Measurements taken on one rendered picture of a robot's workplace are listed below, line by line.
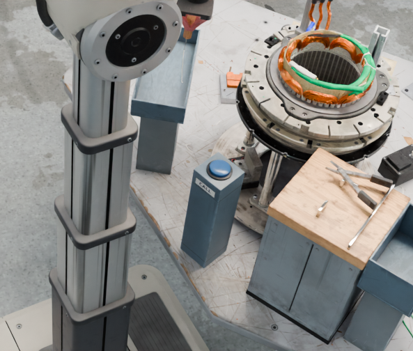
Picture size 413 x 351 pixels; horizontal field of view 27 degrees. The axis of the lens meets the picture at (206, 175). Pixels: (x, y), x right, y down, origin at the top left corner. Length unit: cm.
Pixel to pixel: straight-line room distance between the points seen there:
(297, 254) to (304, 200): 10
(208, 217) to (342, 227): 28
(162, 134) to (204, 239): 26
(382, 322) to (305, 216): 27
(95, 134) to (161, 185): 49
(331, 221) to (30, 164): 162
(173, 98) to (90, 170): 33
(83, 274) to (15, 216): 114
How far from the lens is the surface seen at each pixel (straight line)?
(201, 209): 170
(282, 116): 169
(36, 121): 316
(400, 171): 205
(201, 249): 179
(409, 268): 167
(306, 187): 162
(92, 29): 124
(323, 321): 173
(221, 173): 164
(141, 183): 195
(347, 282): 161
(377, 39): 184
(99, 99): 143
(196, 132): 207
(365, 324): 173
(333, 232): 157
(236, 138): 204
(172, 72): 185
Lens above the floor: 226
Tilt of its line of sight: 48 degrees down
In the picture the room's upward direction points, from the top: 11 degrees clockwise
